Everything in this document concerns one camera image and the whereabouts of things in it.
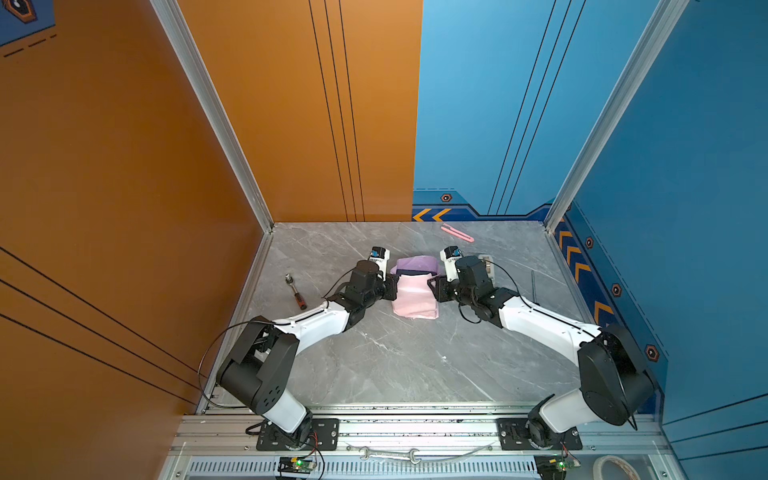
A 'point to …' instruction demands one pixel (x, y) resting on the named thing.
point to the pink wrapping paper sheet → (415, 297)
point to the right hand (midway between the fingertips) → (429, 282)
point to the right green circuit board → (551, 466)
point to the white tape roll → (597, 469)
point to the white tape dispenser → (489, 261)
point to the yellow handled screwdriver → (533, 287)
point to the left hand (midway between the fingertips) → (400, 275)
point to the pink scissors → (457, 232)
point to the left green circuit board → (294, 464)
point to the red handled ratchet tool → (299, 299)
